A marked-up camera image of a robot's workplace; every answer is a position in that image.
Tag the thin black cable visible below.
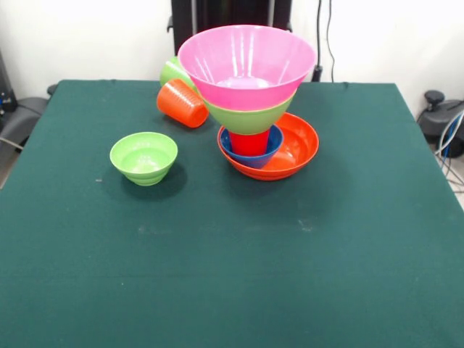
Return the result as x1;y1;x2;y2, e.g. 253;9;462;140
326;0;336;83

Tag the orange bowl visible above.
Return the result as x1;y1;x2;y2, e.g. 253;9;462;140
217;112;320;181

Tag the red cup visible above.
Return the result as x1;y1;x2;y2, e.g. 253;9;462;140
228;129;271;156

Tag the large pink bowl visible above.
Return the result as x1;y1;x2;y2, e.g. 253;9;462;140
177;24;318;112

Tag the green cup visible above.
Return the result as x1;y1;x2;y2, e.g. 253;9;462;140
159;56;199;94

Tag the black chair base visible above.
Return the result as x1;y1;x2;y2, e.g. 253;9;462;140
416;90;464;159

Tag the bundle of floor cables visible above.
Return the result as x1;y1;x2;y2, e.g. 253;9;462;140
434;108;464;191

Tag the small green bowl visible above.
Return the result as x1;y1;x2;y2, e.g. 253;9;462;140
109;131;179;187

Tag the black equipment box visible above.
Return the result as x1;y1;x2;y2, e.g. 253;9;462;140
0;50;19;114

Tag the small dark blue bowl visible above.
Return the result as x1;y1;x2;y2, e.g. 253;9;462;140
220;124;284;170

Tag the orange cup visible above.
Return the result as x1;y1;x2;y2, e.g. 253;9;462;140
156;78;210;129

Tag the grey office chair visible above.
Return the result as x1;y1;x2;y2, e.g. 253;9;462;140
0;96;51;152

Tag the large green bowl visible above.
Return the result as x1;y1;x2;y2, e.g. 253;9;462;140
199;92;295;136

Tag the black cable with plug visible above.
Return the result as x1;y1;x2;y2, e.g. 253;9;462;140
312;0;324;82

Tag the dark green table cloth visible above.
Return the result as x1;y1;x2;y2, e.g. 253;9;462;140
0;80;464;348

